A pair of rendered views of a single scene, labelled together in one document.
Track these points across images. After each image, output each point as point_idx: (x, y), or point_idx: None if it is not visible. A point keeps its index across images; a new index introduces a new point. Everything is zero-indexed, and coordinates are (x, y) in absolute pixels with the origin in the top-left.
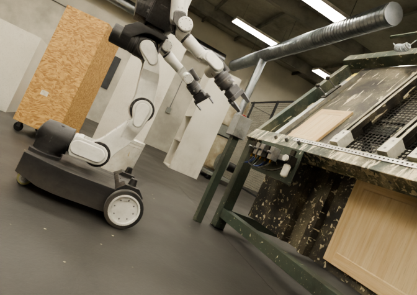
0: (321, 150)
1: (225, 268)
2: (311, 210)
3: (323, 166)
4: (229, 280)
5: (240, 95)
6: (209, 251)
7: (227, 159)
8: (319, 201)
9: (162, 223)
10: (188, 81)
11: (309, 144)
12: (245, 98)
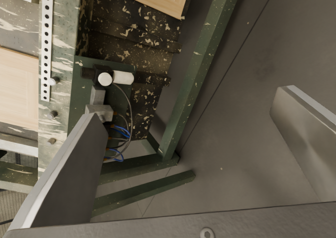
0: (63, 14)
1: (282, 73)
2: (132, 55)
3: (89, 13)
4: (314, 44)
5: (202, 217)
6: (262, 111)
7: (119, 194)
8: (127, 35)
9: (278, 185)
10: None
11: (51, 56)
12: (87, 167)
